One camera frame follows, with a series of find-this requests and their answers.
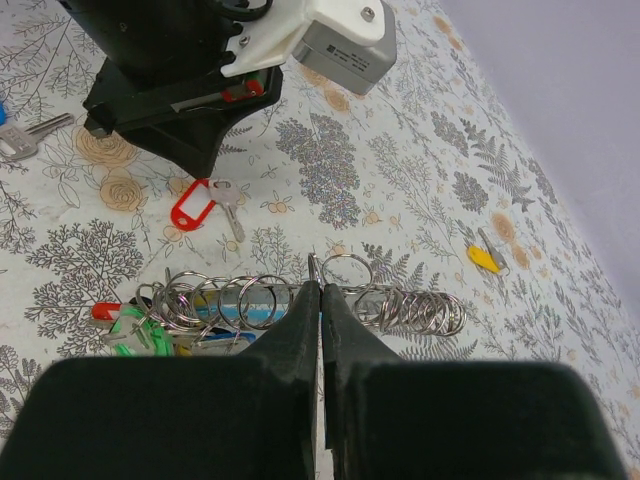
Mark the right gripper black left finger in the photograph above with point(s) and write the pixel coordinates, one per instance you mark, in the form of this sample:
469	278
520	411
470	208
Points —
245	416

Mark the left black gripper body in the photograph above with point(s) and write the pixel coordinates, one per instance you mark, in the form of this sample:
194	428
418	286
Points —
117	103

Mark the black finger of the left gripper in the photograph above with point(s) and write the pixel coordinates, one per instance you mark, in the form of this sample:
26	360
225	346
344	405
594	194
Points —
191	139

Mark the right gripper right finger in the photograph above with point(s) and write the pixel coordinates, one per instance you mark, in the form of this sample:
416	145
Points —
390	418

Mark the red tag key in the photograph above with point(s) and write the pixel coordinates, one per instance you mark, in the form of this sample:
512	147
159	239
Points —
200	199

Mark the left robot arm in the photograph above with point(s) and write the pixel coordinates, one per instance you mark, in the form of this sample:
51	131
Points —
159	42

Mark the blue tag key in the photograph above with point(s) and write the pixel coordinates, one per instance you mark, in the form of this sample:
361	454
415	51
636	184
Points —
18	144

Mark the yellow tag key far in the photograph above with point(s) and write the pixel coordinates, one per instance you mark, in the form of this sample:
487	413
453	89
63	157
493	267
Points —
488	257

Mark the floral table mat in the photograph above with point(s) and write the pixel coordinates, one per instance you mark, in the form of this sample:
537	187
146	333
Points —
396	181

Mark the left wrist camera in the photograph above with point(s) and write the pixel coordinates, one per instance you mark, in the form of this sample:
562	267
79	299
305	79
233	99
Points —
352	43

